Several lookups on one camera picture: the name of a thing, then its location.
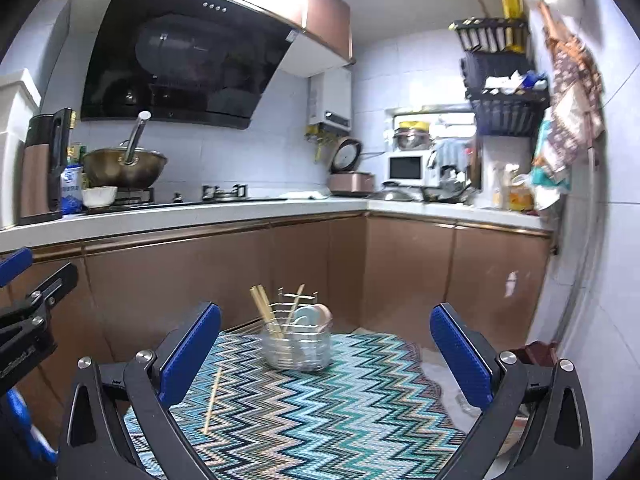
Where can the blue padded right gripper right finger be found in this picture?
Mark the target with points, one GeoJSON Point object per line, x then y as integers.
{"type": "Point", "coordinates": [470, 358]}

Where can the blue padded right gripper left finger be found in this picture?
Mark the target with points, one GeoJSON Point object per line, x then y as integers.
{"type": "Point", "coordinates": [181, 354]}

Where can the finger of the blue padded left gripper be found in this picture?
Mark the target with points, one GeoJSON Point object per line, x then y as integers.
{"type": "Point", "coordinates": [14, 265]}

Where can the bamboo chopstick one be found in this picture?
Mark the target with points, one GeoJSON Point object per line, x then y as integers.
{"type": "Point", "coordinates": [211, 401]}

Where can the bamboo chopstick two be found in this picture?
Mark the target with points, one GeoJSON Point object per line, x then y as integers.
{"type": "Point", "coordinates": [256, 298]}

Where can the bamboo chopstick three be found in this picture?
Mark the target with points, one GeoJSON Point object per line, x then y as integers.
{"type": "Point", "coordinates": [269, 316]}

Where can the white ceramic spoon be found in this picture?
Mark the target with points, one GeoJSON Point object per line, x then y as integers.
{"type": "Point", "coordinates": [305, 318]}

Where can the bamboo chopstick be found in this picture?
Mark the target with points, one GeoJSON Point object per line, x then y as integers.
{"type": "Point", "coordinates": [289, 319]}

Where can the pink ceramic spoon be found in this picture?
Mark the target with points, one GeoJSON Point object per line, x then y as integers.
{"type": "Point", "coordinates": [322, 316]}

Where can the blue white gloved left hand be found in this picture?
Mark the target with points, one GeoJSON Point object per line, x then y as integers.
{"type": "Point", "coordinates": [21, 422]}

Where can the blue label bottle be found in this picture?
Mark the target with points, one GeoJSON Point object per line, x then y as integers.
{"type": "Point", "coordinates": [71, 188]}

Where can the white ceramic bowl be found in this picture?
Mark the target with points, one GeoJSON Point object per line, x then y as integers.
{"type": "Point", "coordinates": [99, 197]}

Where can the zigzag blue knitted mat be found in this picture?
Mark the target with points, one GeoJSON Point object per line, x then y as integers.
{"type": "Point", "coordinates": [372, 414]}

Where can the brown electric kettle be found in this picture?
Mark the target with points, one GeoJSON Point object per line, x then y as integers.
{"type": "Point", "coordinates": [44, 160]}

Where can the black gas stove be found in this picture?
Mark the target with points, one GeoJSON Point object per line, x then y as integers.
{"type": "Point", "coordinates": [128, 200]}

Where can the clear glass utensil holder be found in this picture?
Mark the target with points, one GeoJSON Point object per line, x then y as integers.
{"type": "Point", "coordinates": [299, 350]}

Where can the metal pot lid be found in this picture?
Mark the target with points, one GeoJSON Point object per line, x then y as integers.
{"type": "Point", "coordinates": [392, 191]}

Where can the white microwave oven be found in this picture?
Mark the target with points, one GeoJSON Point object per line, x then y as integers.
{"type": "Point", "coordinates": [406, 167]}

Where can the pink rice cooker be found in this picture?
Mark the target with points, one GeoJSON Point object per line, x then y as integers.
{"type": "Point", "coordinates": [344, 177]}

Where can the black range hood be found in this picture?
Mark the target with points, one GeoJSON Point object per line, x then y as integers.
{"type": "Point", "coordinates": [202, 62]}

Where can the hanging patterned cloth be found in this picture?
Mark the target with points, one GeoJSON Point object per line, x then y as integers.
{"type": "Point", "coordinates": [574, 118]}

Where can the white water heater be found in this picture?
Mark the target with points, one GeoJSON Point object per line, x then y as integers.
{"type": "Point", "coordinates": [330, 100]}

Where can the yellow roll on rack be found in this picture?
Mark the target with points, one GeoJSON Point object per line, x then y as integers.
{"type": "Point", "coordinates": [512, 10]}

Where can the metal wok with handle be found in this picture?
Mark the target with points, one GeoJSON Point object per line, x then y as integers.
{"type": "Point", "coordinates": [128, 166]}

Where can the black wall storage rack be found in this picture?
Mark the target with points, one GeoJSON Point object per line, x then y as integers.
{"type": "Point", "coordinates": [507, 94]}

